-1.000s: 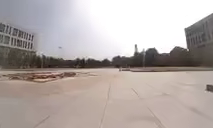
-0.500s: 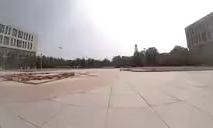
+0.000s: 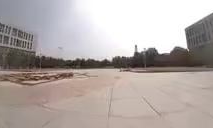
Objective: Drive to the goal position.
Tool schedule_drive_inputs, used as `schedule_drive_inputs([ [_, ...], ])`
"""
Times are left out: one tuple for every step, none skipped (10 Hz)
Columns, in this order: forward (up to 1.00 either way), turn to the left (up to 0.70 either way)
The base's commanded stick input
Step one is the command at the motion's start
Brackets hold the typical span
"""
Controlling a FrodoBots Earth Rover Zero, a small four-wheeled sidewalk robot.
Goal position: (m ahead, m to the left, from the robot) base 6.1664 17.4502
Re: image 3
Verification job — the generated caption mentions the grey stone slab plaza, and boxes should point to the grey stone slab plaza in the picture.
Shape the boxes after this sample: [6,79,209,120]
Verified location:
[0,68,213,128]

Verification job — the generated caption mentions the row of trees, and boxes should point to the row of trees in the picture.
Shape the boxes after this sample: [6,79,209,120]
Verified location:
[33,46,213,69]

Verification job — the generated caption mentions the pale tower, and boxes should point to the pale tower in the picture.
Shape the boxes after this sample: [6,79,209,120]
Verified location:
[133,44,139,56]

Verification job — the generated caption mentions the grey building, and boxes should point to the grey building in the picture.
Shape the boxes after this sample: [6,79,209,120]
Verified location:
[184,9,213,68]

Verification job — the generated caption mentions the tan stepped stone mound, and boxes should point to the tan stepped stone mound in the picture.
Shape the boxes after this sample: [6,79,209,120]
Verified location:
[0,70,90,86]

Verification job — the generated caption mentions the white building with window rows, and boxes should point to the white building with window rows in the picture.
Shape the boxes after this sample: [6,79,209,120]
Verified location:
[0,19,37,70]

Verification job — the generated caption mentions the street lamp pole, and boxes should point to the street lamp pole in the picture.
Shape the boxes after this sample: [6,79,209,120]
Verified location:
[142,47,148,69]

